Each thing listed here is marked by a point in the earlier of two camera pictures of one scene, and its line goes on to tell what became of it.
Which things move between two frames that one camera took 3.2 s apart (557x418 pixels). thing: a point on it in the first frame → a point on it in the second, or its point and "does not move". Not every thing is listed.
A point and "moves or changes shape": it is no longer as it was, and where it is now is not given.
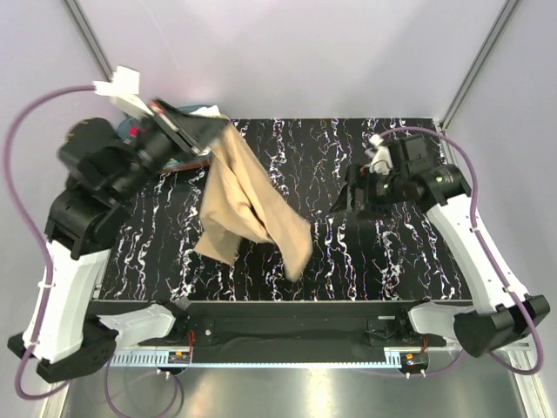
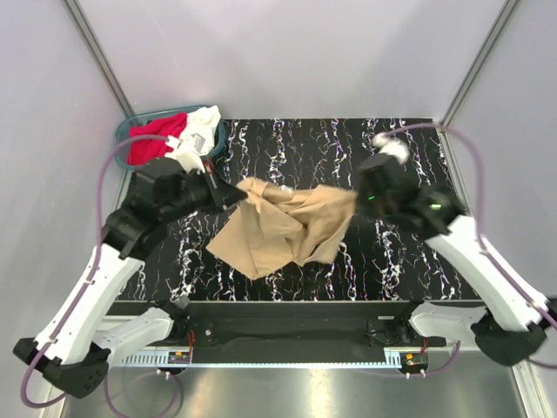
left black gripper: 195,134 → 223,193
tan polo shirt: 241,200 moves or changes shape
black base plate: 291,326 does not move
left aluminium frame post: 89,39 does not move
